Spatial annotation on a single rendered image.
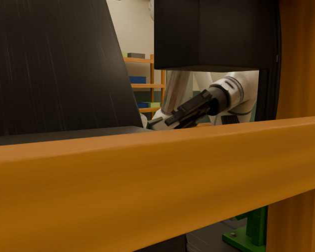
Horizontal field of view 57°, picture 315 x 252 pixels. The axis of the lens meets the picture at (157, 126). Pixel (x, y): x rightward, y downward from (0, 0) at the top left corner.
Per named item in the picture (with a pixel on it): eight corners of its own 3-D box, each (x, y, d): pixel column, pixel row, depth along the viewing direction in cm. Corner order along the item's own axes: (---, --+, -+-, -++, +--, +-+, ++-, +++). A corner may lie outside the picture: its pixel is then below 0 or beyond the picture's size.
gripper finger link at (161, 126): (179, 124, 71) (180, 122, 71) (158, 137, 68) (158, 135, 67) (171, 116, 72) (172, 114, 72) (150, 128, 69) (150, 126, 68)
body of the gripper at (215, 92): (203, 100, 86) (181, 112, 81) (213, 79, 79) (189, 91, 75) (221, 117, 83) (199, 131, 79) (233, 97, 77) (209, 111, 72)
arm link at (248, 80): (250, 85, 78) (238, 121, 87) (281, 66, 86) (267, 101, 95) (219, 67, 84) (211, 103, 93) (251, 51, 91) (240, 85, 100)
